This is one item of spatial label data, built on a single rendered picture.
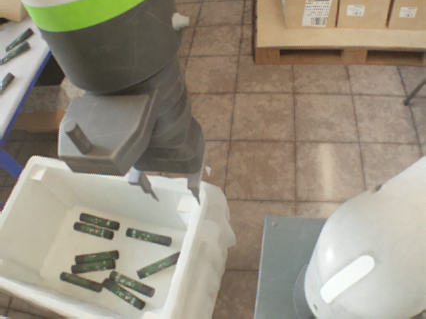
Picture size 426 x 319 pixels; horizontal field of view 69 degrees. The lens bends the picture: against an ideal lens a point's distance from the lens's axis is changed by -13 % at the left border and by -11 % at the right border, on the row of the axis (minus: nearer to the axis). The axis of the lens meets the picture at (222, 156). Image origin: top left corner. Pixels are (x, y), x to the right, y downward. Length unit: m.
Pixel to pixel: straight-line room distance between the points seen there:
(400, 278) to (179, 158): 0.22
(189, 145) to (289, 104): 1.64
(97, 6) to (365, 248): 0.27
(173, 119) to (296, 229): 0.35
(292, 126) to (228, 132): 0.34
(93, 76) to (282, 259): 0.42
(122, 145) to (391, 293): 0.24
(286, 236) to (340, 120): 1.38
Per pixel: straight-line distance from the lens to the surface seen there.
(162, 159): 0.33
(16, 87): 1.39
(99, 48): 0.21
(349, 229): 0.32
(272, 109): 1.92
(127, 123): 0.22
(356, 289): 0.31
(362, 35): 2.22
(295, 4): 2.10
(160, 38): 0.22
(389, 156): 1.83
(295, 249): 0.57
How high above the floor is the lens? 1.46
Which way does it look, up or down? 56 degrees down
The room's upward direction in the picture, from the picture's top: 13 degrees counter-clockwise
